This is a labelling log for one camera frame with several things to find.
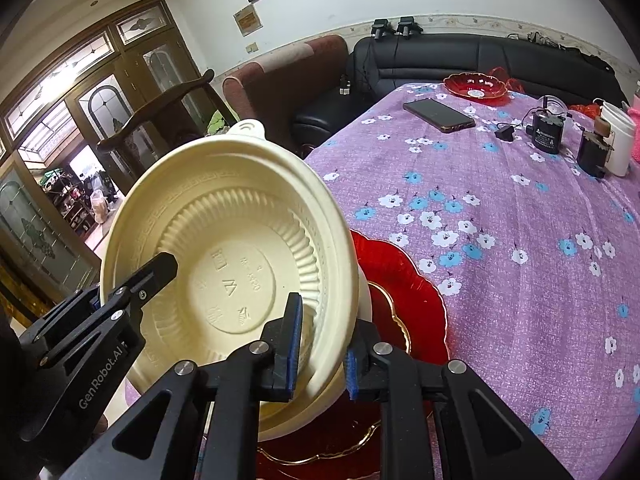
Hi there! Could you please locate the black leather sofa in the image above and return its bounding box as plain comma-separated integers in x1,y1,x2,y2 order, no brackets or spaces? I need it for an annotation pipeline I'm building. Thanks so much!
292,35,628,158

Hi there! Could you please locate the pink sleeved bottle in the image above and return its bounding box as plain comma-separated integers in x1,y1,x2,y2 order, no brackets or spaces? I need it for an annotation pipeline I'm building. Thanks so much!
622,82,640,166

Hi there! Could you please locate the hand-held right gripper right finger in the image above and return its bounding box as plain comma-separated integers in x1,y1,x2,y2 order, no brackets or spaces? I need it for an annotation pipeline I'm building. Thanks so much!
346,320,573,480

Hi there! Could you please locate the wooden glass-panel door frame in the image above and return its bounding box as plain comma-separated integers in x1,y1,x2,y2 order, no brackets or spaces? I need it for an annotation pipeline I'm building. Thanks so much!
0,0,221,306

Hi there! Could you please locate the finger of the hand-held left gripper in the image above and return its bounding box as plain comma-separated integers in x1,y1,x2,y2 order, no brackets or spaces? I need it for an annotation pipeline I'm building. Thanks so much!
20,252,179,366

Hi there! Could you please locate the white plastic jar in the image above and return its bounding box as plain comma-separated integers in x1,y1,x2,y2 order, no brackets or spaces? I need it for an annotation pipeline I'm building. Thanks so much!
600,101,637,177

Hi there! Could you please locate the yellow wall sign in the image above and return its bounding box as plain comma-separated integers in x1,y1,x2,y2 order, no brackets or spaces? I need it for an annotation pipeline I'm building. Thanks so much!
234,4,262,36

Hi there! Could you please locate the small red scalloped plate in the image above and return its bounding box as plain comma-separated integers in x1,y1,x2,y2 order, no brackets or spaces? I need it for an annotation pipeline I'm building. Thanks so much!
260,282,412,463

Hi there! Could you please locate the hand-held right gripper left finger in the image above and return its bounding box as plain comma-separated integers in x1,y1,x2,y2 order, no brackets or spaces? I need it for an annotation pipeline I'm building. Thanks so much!
60,292,303,480

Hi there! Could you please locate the beige plastic bowl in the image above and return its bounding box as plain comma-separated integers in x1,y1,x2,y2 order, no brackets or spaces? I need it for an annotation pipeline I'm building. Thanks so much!
257,360,347,442
100,119,360,403

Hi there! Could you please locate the dark wooden chair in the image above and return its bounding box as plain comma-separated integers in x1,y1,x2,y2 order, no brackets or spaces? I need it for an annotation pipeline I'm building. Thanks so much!
96,69,236,186

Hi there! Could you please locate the black box device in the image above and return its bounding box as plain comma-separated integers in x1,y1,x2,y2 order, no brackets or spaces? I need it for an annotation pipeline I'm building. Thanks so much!
576,130,613,179

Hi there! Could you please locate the black smartphone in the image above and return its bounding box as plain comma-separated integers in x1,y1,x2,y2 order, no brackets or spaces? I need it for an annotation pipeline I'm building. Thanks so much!
403,98,476,133

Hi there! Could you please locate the red glass fruit dish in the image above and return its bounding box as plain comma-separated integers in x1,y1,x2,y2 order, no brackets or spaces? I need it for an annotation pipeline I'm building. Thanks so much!
444,72,508,101

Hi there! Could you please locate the black cylindrical device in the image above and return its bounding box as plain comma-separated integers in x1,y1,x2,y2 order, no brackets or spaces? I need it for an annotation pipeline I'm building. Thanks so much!
530,110,567,154

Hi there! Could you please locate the large red scalloped plate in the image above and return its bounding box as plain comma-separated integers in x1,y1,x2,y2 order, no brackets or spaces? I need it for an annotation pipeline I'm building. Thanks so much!
257,230,448,466

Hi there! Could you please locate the brown upholstered armchair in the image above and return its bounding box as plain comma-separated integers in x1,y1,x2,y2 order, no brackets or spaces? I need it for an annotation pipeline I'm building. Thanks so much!
222,35,349,141

